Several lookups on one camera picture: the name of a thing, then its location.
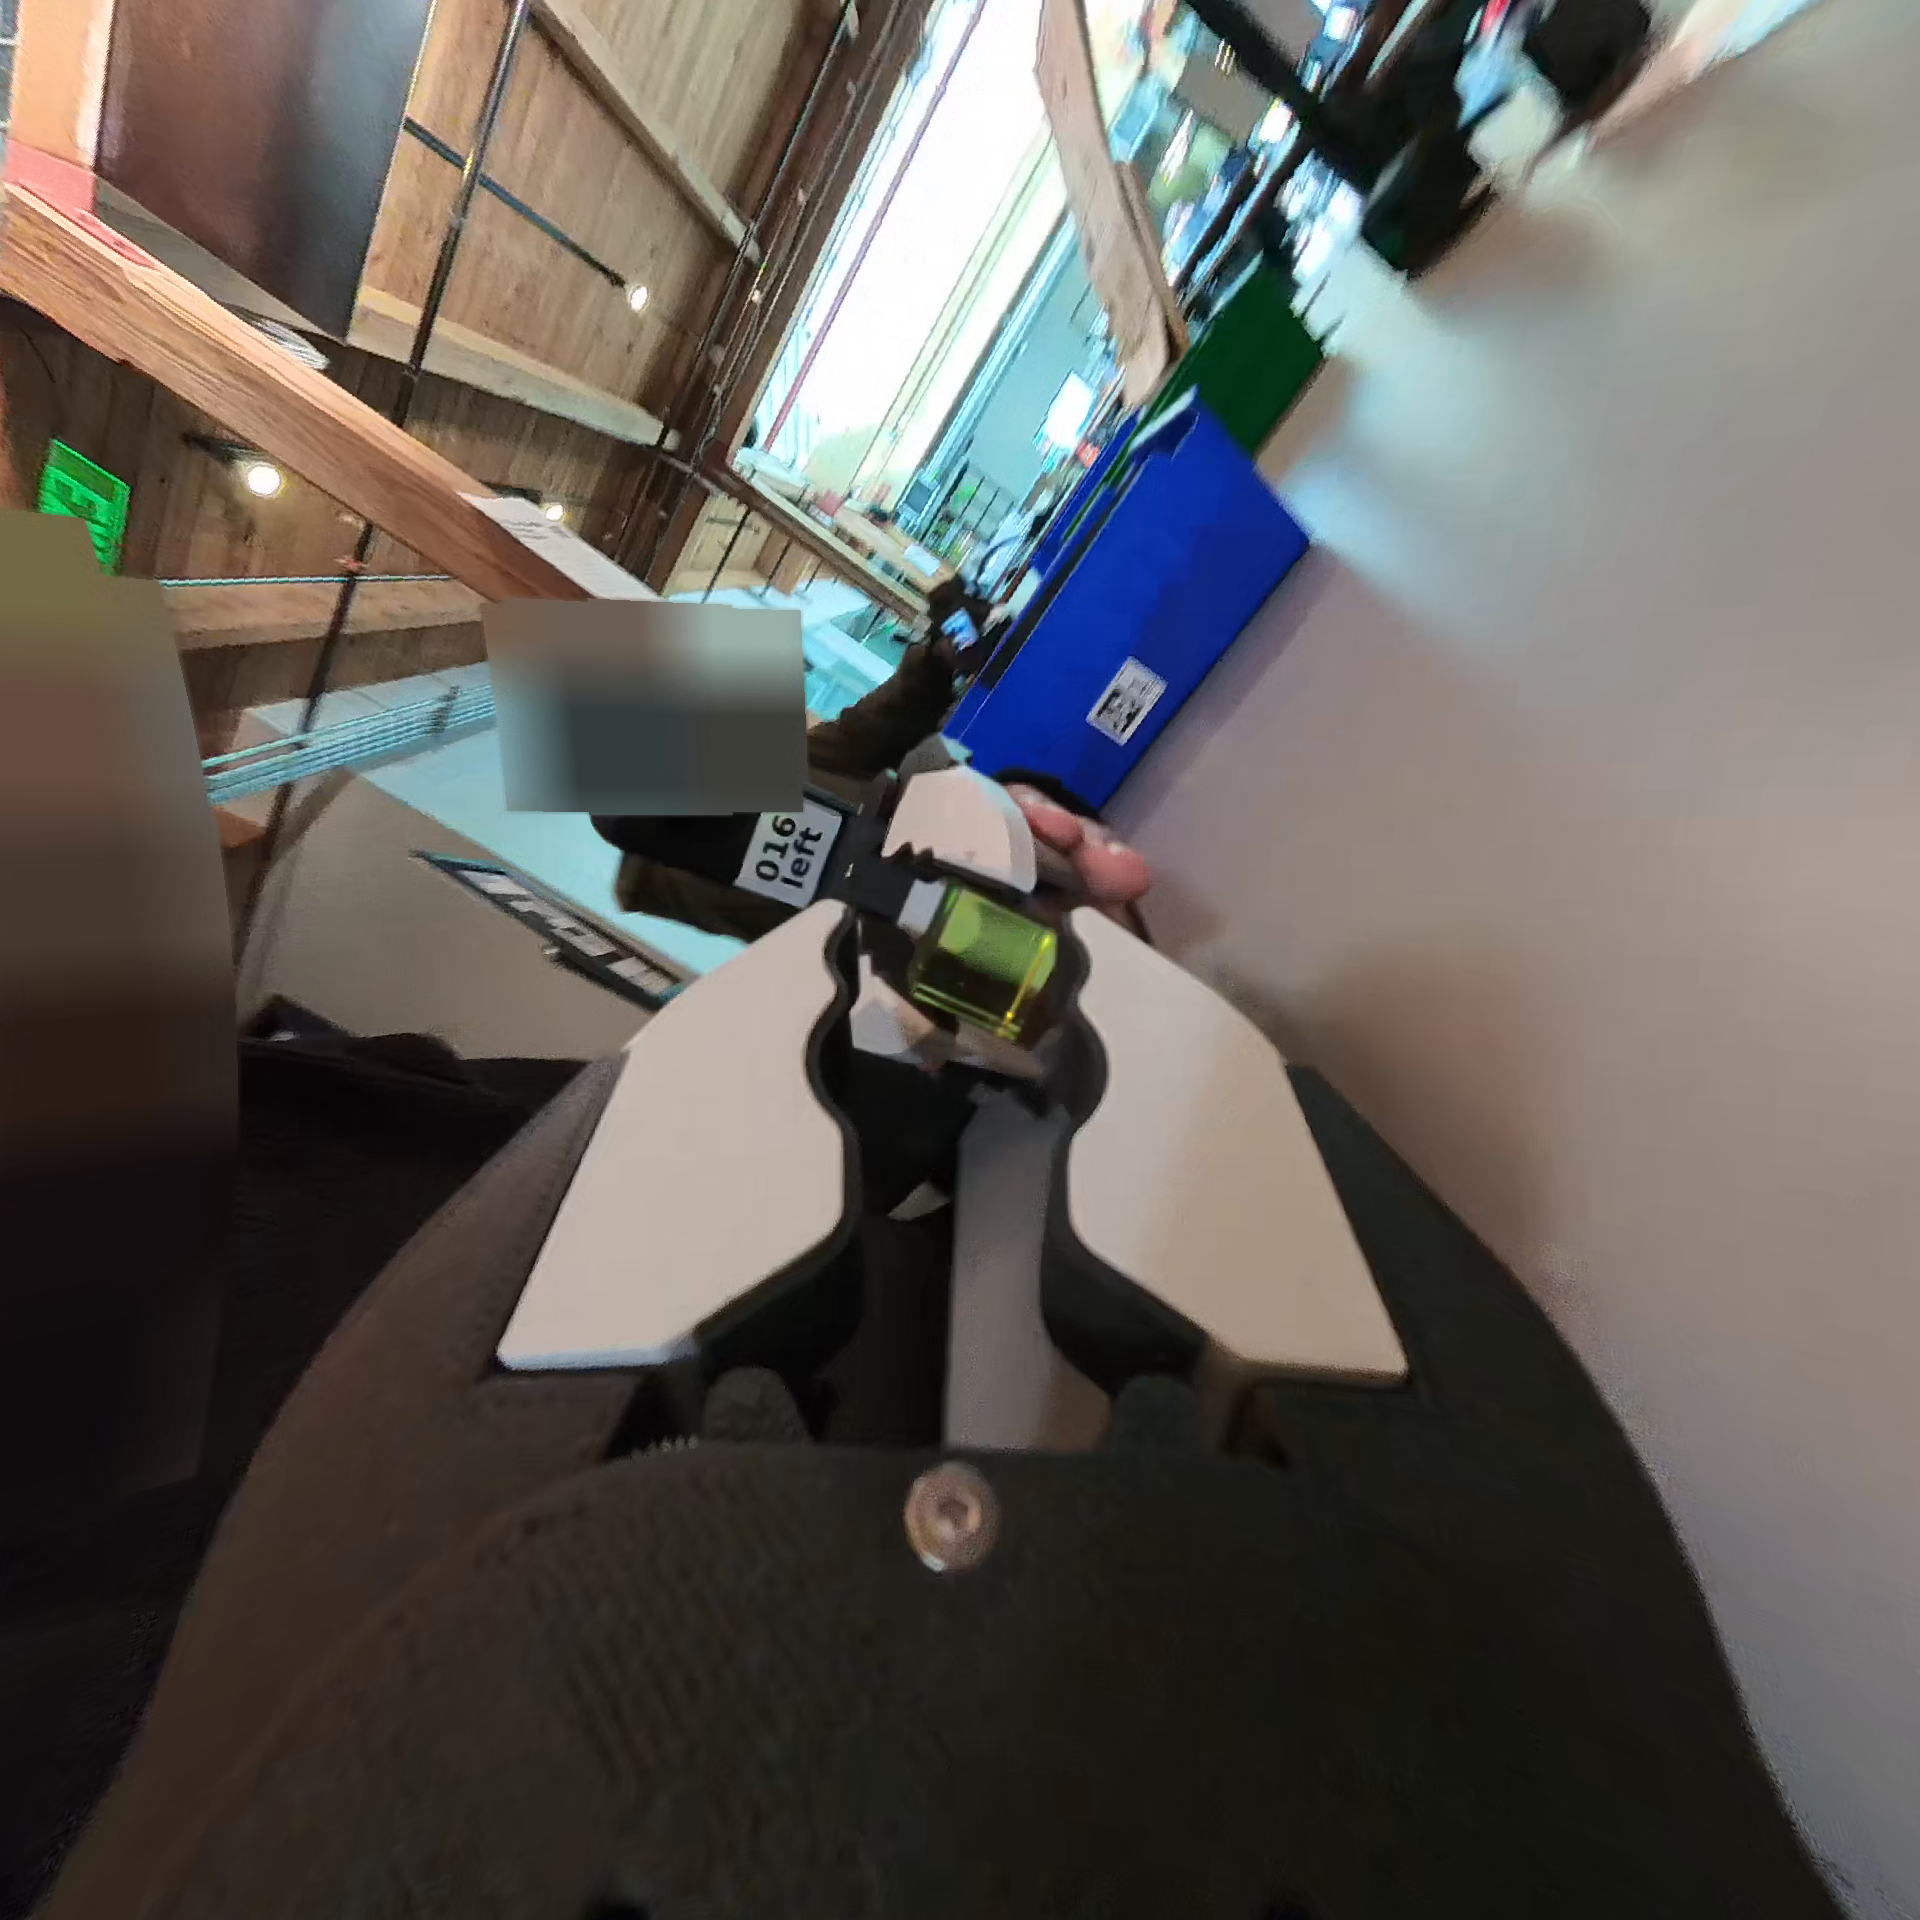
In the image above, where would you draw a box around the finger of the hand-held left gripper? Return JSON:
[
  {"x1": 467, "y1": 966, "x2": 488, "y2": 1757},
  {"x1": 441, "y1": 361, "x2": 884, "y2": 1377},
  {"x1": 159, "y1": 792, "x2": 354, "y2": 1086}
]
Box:
[
  {"x1": 844, "y1": 959, "x2": 962, "y2": 1074},
  {"x1": 879, "y1": 762, "x2": 1042, "y2": 899}
]

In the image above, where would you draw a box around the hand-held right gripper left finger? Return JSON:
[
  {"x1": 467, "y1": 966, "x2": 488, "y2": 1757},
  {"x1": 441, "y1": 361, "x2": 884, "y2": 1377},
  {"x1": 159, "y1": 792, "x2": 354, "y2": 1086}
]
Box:
[{"x1": 493, "y1": 906, "x2": 862, "y2": 1377}]

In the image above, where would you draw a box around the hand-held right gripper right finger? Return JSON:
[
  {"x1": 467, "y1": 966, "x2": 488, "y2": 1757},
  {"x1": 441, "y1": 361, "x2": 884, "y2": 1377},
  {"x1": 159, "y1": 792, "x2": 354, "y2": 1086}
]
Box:
[{"x1": 1050, "y1": 909, "x2": 1412, "y2": 1387}]

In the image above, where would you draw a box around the green transparent cube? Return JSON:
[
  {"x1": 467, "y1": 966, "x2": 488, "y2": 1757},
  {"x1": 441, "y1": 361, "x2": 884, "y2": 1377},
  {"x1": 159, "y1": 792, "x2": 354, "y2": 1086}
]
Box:
[{"x1": 905, "y1": 885, "x2": 1059, "y2": 1047}]

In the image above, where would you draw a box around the person's left hand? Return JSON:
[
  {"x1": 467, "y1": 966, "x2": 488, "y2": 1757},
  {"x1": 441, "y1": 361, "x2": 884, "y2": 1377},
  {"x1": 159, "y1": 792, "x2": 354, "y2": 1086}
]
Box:
[{"x1": 1001, "y1": 779, "x2": 1154, "y2": 920}]

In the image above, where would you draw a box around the blue storage bin with label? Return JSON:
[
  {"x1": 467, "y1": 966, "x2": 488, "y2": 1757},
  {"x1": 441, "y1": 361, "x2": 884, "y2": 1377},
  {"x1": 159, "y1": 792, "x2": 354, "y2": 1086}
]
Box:
[{"x1": 939, "y1": 392, "x2": 1309, "y2": 820}]

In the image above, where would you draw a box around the person's dark knit sweater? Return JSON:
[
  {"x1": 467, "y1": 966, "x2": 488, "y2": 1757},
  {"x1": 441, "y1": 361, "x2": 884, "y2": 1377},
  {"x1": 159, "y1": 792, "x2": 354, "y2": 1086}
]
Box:
[{"x1": 239, "y1": 999, "x2": 602, "y2": 1443}]

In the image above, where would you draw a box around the green storage bin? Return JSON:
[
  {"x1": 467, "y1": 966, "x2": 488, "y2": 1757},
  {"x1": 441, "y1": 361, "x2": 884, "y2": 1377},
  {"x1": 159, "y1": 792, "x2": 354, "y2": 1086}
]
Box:
[{"x1": 1185, "y1": 259, "x2": 1330, "y2": 452}]

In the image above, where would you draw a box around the printed cardboard sign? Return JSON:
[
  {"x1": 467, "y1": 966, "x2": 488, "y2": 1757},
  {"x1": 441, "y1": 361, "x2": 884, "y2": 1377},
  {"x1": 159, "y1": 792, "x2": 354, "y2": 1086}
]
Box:
[{"x1": 1035, "y1": 0, "x2": 1185, "y2": 408}]

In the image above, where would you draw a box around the green exit sign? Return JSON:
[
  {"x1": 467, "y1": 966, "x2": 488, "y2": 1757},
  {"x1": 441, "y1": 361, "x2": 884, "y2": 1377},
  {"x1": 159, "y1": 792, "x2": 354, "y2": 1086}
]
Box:
[{"x1": 37, "y1": 440, "x2": 132, "y2": 571}]

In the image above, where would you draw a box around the black pole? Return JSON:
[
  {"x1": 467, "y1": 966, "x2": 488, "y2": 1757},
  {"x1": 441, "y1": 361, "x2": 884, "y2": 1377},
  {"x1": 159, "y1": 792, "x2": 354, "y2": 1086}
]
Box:
[{"x1": 1185, "y1": 0, "x2": 1395, "y2": 194}]

